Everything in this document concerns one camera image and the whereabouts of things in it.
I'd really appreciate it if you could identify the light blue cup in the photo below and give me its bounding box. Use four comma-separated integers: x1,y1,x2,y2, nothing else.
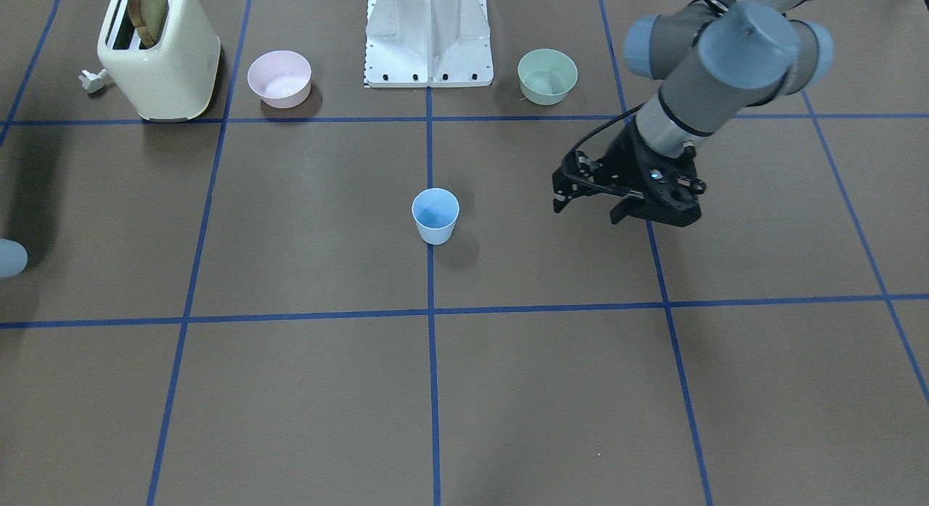
0,238,28,279
411,188,460,245

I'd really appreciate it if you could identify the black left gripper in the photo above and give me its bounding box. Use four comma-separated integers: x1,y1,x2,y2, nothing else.
552,120,706,227

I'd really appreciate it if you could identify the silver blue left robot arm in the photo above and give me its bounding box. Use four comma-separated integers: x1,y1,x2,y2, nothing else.
552,0,834,227

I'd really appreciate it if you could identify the white toaster power plug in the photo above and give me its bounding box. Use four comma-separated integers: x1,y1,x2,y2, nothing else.
78,69,110,94

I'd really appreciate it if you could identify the cream toaster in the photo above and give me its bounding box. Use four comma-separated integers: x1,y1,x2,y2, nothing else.
97,0,221,123

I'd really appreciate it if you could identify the toast slice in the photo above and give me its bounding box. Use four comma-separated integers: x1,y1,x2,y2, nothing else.
126,0,168,49

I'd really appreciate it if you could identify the green bowl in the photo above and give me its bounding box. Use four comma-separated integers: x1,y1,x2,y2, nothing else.
517,47,578,106

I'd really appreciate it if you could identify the pink bowl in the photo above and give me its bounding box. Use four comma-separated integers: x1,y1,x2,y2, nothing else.
247,50,312,109

